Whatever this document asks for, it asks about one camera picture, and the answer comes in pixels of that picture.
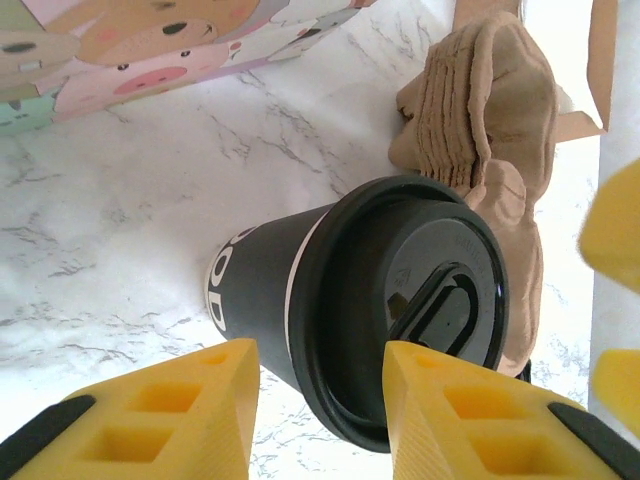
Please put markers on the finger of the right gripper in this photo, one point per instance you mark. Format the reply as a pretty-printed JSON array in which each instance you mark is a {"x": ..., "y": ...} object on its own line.
[
  {"x": 617, "y": 235},
  {"x": 620, "y": 390}
]

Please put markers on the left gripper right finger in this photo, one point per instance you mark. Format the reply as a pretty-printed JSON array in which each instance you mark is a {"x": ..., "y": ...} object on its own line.
[{"x": 475, "y": 430}]

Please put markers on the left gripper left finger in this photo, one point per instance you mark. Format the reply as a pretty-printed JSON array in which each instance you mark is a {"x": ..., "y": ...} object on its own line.
[{"x": 150, "y": 425}]

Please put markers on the brown cardboard napkin tray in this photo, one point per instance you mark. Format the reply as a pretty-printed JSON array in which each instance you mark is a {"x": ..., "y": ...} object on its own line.
[{"x": 600, "y": 60}]

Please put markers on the dark paper coffee cup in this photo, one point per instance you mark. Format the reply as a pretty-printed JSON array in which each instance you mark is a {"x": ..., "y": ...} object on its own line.
[{"x": 260, "y": 280}]

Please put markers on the stack of brown pulp carriers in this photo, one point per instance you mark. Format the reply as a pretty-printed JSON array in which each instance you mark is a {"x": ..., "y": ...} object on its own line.
[{"x": 510, "y": 100}]

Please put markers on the animal print paper gift bag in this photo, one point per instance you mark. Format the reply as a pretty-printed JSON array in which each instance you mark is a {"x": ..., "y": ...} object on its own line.
[{"x": 150, "y": 55}]

